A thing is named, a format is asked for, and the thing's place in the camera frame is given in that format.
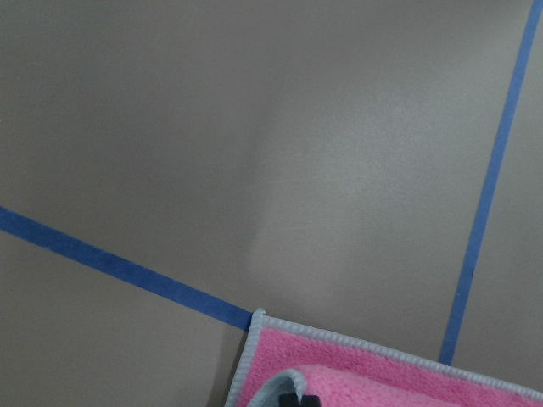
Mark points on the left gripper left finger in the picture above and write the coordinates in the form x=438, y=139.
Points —
x=288, y=400

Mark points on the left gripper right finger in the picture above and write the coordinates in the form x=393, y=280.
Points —
x=310, y=401

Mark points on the pink and grey towel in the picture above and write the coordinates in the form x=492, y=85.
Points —
x=282, y=357

